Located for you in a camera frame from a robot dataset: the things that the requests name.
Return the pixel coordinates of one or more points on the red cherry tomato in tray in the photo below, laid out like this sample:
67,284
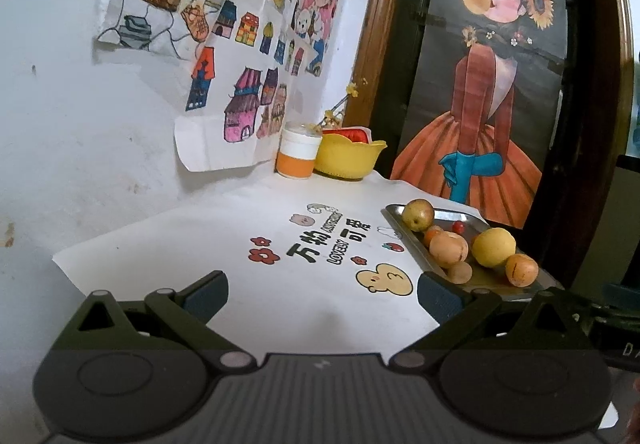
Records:
458,227

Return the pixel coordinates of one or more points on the white printed table cloth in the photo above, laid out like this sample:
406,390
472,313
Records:
313,266

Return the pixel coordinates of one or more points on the yellow plastic bowl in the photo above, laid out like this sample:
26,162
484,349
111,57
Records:
340,157

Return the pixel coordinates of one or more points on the tan spotted round fruit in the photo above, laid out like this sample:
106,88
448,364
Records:
447,248

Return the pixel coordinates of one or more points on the white orange glass jar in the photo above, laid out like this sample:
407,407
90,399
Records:
298,149

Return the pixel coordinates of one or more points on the orange-red tomato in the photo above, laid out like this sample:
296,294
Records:
430,233

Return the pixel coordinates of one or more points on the brown wooden frame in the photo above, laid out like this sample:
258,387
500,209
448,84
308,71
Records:
369,62

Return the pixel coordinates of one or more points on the tan speckled round fruit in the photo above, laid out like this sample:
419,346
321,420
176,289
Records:
521,270

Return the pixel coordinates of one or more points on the small brown kiwi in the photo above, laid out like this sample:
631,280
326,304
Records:
460,273

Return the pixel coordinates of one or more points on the large yellow pear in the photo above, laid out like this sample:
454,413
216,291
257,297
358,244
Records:
493,246

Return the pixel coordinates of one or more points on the house drawings paper sheet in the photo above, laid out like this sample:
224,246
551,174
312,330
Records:
242,91

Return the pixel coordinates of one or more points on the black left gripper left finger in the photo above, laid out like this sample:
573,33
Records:
165,328

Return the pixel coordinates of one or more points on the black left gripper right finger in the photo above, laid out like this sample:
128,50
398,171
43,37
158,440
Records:
463,319

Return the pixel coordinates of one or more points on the red item in bowl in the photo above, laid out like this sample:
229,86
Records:
356,134

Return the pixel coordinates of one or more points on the yellow flower twig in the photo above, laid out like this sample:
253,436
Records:
333,118

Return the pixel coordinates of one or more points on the orange dress girl painting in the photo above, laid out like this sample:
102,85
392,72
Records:
483,106

